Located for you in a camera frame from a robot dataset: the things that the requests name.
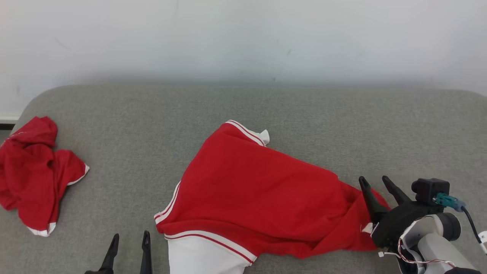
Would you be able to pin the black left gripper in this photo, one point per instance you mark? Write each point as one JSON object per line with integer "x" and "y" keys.
{"x": 94, "y": 271}

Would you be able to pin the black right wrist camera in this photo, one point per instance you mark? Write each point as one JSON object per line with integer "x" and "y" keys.
{"x": 428, "y": 190}

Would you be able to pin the red jersey with number 23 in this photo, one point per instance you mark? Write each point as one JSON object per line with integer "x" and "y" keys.
{"x": 258, "y": 190}

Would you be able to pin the grey fabric sofa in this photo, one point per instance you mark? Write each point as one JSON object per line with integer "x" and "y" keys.
{"x": 243, "y": 110}

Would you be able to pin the teal right camera connector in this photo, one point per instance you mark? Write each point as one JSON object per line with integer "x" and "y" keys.
{"x": 449, "y": 201}

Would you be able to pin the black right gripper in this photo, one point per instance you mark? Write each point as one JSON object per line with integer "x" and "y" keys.
{"x": 395, "y": 224}

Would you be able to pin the red shorts with white waistband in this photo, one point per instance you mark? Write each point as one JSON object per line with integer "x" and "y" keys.
{"x": 34, "y": 182}

